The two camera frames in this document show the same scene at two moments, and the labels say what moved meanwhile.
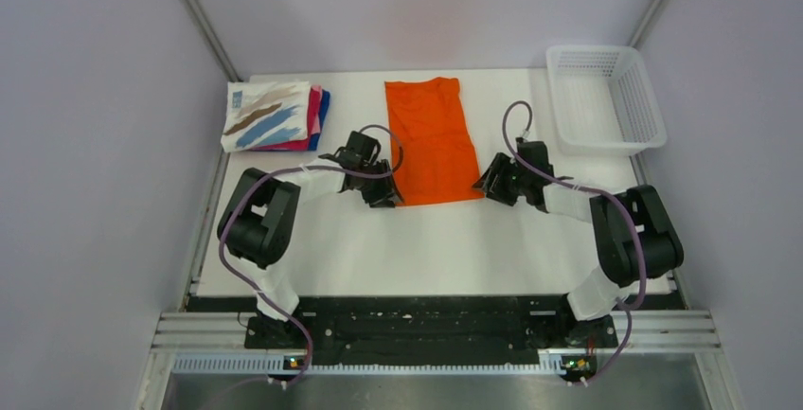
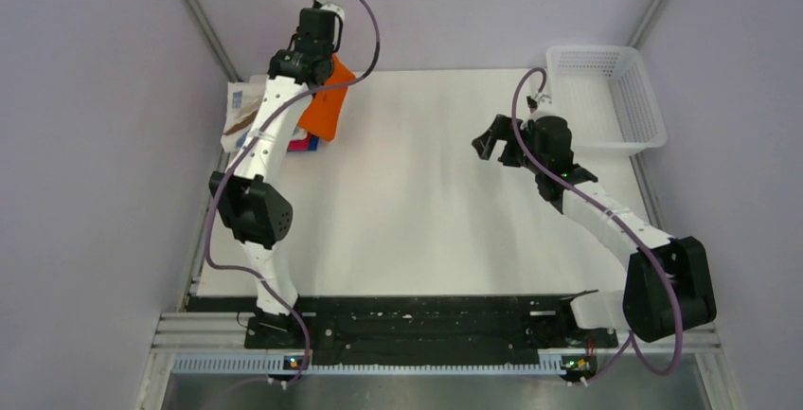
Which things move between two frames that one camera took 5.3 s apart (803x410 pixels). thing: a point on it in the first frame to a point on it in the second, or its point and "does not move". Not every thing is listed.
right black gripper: x=492 y=182 to x=501 y=129
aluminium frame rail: x=636 y=330 does not move
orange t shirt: x=437 y=160 to x=322 y=114
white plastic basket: x=603 y=99 does not move
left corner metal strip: x=201 y=19 does not move
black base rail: x=432 y=324 does not move
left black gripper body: x=374 y=166 to x=326 y=55
